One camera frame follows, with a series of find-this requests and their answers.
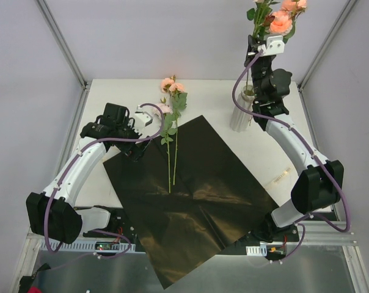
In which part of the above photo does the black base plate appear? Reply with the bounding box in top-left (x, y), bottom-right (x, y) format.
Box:
top-left (99, 206), bottom-right (299, 256)

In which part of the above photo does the left white cable duct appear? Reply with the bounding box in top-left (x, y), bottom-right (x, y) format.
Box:
top-left (39, 239), bottom-right (136, 254)

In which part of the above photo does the red object bottom corner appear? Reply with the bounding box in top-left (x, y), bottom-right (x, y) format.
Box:
top-left (18, 286), bottom-right (42, 293)

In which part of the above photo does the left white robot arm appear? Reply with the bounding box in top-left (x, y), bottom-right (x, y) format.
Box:
top-left (26, 103), bottom-right (153, 244)

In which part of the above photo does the white cable duct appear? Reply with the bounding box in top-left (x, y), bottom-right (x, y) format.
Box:
top-left (246, 245), bottom-right (268, 257)
top-left (39, 239), bottom-right (136, 254)

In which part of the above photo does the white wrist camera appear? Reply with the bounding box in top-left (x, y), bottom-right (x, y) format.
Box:
top-left (133, 105), bottom-right (153, 129)
top-left (258, 35), bottom-right (285, 57)

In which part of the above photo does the white ribbed vase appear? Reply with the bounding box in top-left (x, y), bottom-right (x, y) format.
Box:
top-left (230, 85), bottom-right (255, 132)

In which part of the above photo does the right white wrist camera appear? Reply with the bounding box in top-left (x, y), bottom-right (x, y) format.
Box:
top-left (258, 35), bottom-right (285, 57)

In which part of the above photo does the left aluminium frame post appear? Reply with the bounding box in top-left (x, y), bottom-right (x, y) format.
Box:
top-left (34, 0), bottom-right (89, 90)

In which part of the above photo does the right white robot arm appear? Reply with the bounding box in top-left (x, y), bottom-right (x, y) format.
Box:
top-left (244, 35), bottom-right (346, 241)

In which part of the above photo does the cream ribbon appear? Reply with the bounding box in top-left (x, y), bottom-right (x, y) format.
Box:
top-left (265, 166), bottom-right (292, 189)

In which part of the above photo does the aluminium frame post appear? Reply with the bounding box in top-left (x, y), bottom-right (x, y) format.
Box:
top-left (298, 0), bottom-right (359, 93)
top-left (34, 0), bottom-right (89, 90)

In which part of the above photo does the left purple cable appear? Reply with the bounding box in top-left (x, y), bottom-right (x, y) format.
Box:
top-left (43, 103), bottom-right (166, 269)

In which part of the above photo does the right aluminium frame post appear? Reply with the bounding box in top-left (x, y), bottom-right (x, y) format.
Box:
top-left (298, 0), bottom-right (359, 93)

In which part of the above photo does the right white cable duct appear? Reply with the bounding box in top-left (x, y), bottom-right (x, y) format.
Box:
top-left (246, 245), bottom-right (268, 257)

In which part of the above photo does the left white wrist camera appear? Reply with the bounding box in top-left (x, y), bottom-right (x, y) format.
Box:
top-left (133, 105), bottom-right (153, 129)

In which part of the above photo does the pale pink flower stem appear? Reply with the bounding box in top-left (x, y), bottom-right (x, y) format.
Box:
top-left (154, 97), bottom-right (177, 193)

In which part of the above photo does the black wrapping paper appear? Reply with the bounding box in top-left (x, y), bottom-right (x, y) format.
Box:
top-left (104, 116), bottom-right (277, 288)

